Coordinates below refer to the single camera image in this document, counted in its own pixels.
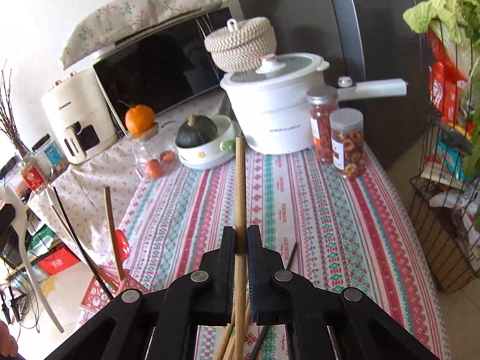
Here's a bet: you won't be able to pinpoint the light wooden chopstick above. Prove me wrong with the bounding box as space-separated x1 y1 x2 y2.
233 136 247 360

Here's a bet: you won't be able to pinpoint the tan wooden chopstick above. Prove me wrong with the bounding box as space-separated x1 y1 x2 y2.
214 289 251 360

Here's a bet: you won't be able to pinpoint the brown wooden chopstick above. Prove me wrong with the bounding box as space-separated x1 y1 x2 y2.
103 185 125 282

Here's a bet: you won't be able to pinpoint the red plastic spoon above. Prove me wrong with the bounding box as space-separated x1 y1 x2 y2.
115 229 130 263

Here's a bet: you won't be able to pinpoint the pink plastic perforated basket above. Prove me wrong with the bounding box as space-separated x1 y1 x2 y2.
80 266 150 314

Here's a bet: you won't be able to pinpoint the black chopstick gold band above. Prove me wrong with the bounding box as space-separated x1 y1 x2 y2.
52 186 115 301

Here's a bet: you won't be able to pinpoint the white plastic spoon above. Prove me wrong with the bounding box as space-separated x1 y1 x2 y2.
1 186 64 333

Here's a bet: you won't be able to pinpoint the person's left hand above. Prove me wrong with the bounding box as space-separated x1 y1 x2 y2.
0 321 18 357

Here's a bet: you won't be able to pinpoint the striped patterned tablecloth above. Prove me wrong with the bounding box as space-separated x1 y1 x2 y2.
120 150 451 359

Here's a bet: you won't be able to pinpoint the white ceramic flower casserole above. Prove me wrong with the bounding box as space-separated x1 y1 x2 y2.
175 115 241 170

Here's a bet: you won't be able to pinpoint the glass jar with tomatoes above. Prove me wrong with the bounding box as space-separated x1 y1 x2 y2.
129 122 177 180

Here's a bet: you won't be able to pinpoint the floral white cloth cover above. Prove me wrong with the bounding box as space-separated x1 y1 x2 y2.
26 89 235 267

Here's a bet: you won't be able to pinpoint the red box on shelf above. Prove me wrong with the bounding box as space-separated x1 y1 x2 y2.
37 244 80 275

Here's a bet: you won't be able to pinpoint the dark green pumpkin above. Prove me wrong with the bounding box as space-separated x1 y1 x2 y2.
176 115 219 149

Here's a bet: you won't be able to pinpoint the jar of dried rings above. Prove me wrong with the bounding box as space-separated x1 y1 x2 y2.
329 108 364 179

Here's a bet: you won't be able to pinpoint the wooden shelf unit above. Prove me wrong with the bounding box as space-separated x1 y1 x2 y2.
1 188 55 320

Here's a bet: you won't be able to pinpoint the orange tangerine on jar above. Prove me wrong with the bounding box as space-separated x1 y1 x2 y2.
120 101 155 135

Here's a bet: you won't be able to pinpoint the white electric cooking pot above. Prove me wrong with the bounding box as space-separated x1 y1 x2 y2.
219 53 409 155

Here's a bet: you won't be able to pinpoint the jar of red dried fruit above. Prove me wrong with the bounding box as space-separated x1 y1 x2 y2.
307 85 338 164

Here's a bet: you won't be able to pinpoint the red label spice jar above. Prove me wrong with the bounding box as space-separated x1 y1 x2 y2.
19 154 48 194

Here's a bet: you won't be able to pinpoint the black lid blue-label jar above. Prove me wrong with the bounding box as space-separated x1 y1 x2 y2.
32 134 69 180

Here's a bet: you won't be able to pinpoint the black microwave oven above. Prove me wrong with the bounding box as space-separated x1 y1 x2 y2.
94 7 232 133

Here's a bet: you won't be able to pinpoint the white air fryer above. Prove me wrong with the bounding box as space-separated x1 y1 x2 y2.
41 68 118 164

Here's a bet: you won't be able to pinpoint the woven white lidded basket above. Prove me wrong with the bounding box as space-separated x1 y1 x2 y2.
204 17 277 73

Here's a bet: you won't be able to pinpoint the dried twig branches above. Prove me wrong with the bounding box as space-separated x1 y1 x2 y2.
0 66 29 158

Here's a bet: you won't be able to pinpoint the red snack bag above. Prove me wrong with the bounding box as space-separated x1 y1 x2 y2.
427 28 467 125

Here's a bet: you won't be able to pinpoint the floral cloth on microwave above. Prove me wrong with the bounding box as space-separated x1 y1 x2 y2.
61 0 231 70

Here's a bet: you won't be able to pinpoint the grey refrigerator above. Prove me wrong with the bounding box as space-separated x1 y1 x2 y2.
240 0 431 168

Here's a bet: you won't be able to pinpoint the green leafy vegetables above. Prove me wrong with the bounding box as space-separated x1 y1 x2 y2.
403 0 479 179

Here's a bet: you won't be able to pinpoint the black wire storage rack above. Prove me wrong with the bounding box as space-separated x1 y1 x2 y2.
408 25 480 295

